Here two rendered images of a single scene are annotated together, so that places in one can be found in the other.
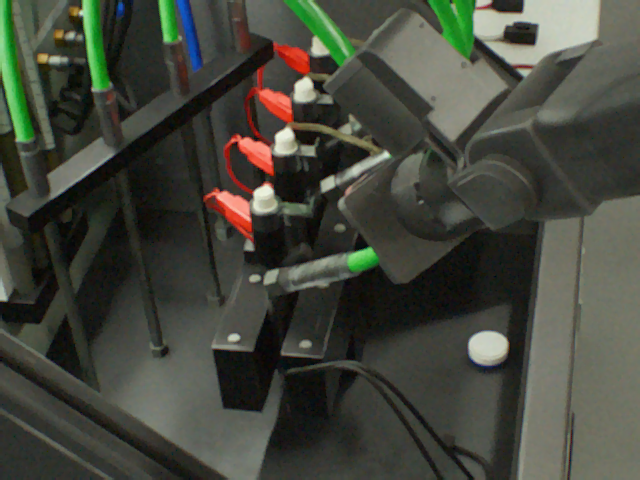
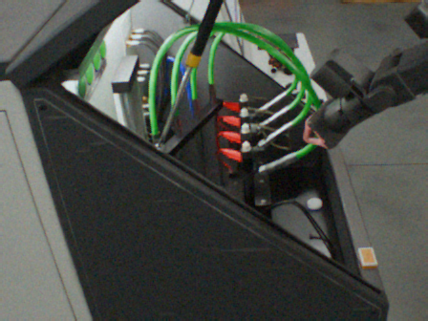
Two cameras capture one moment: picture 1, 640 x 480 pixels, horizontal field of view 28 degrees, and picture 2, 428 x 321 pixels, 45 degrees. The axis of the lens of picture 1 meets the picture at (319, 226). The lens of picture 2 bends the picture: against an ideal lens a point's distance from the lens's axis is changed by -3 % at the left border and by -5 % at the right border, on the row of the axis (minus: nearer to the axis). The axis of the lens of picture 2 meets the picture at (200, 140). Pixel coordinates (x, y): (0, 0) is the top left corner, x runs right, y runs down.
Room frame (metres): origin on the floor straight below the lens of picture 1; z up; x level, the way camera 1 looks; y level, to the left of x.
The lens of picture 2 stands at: (-0.14, 0.30, 1.75)
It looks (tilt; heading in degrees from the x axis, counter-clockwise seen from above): 31 degrees down; 351
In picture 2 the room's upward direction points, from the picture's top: 7 degrees counter-clockwise
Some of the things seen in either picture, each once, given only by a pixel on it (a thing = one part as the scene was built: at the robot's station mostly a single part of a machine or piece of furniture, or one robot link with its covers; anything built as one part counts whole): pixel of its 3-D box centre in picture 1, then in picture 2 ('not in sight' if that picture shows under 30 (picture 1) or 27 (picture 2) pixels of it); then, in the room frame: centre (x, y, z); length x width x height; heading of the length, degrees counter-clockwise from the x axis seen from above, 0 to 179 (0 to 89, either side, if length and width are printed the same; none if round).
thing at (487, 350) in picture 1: (488, 349); (314, 203); (0.92, -0.16, 0.84); 0.04 x 0.04 x 0.01
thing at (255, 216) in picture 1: (289, 297); (253, 185); (0.85, 0.03, 1.00); 0.05 x 0.03 x 0.21; 75
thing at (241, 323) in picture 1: (312, 283); (248, 187); (0.96, 0.01, 0.91); 0.34 x 0.10 x 0.15; 165
